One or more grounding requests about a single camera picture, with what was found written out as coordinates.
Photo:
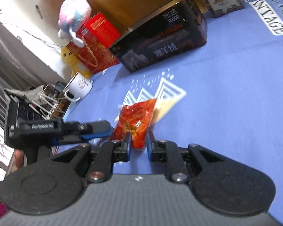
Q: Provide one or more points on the yellow plush toy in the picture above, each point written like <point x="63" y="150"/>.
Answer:
<point x="74" y="63"/>

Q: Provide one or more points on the pastel plush toy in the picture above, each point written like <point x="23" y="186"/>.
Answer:
<point x="73" y="14"/>

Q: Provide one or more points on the red gift bag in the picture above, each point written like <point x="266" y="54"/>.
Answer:
<point x="94" y="55"/>

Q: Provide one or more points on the black wool product box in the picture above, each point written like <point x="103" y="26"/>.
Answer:
<point x="173" y="29"/>

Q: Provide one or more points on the blue printed tablecloth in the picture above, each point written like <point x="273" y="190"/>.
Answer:
<point x="226" y="96"/>

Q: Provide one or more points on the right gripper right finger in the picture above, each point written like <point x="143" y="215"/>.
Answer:
<point x="173" y="157"/>

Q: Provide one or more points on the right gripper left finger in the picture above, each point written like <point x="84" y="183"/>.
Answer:
<point x="110" y="152"/>

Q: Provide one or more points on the red small carton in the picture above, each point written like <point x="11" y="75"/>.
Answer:
<point x="104" y="31"/>

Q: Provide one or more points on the white enamel mug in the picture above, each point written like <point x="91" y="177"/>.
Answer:
<point x="77" y="88"/>

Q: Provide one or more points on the red spicy snack packet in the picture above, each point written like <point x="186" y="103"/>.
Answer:
<point x="135" y="119"/>

